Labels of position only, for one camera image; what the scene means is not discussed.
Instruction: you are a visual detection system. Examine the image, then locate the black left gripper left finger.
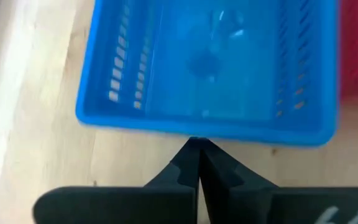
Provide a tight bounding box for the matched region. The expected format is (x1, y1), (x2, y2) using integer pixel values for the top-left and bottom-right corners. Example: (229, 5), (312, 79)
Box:
(32, 136), (202, 224)

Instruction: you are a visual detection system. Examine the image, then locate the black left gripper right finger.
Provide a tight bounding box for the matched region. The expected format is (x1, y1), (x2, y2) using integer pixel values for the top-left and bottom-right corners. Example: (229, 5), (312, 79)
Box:
(200, 139), (358, 224)

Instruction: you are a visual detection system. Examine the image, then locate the blue slotted plastic basket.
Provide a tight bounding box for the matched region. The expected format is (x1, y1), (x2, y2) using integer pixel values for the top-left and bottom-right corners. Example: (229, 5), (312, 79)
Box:
(75, 0), (341, 148)

